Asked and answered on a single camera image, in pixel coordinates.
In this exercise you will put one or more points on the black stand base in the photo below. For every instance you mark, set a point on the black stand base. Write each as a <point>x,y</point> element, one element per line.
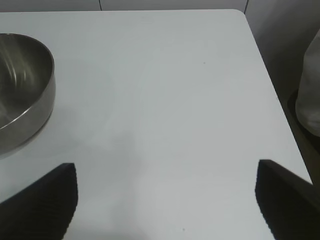
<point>300,132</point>

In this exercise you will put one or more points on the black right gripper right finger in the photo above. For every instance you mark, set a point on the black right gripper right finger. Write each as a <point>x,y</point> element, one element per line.
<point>290,205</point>

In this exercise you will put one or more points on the stainless steel mixing bowl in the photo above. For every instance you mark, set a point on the stainless steel mixing bowl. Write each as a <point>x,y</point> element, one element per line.
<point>22,75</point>

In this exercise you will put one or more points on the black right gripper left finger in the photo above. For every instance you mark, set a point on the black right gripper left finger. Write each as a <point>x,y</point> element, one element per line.
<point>37,207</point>

